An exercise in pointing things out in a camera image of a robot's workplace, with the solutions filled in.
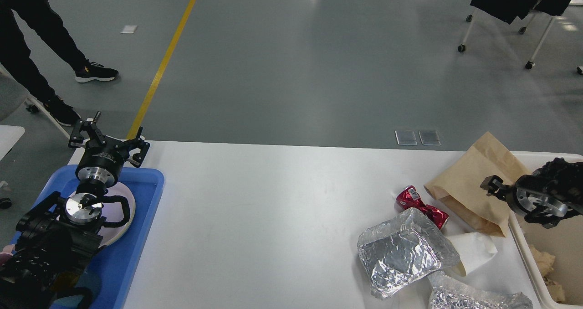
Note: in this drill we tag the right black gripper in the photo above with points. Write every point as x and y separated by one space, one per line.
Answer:
528 198

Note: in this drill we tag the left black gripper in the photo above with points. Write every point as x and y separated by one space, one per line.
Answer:
103 158

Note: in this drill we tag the brown paper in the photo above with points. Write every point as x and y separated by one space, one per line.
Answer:
545 262

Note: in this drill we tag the white paper cup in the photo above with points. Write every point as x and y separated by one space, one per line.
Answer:
475 250

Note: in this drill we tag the brown paper bag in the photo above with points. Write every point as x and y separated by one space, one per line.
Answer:
459 186

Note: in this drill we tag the pink plate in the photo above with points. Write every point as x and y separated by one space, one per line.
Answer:
118 231

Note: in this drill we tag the crushed red can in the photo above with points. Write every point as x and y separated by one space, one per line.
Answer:
410 198

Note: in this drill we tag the aluminium foil container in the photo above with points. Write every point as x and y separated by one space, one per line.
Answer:
400 251

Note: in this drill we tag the teal mug yellow inside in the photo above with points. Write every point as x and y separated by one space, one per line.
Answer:
84 284

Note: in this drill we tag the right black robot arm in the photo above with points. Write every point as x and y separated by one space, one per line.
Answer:
565 182

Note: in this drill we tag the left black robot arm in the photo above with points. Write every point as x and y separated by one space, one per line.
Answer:
60 236

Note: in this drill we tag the white plastic bin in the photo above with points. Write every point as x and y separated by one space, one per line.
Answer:
565 242

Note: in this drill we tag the white side table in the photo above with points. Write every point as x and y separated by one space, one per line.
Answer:
9 136

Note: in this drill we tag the crumpled foil piece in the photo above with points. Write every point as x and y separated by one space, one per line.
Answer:
449 293

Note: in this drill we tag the blue plastic tray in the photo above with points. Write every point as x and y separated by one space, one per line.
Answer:
117 263

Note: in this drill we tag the pink HOME mug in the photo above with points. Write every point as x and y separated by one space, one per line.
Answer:
6 253

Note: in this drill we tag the white clothes rack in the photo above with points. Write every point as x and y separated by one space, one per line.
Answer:
539 43

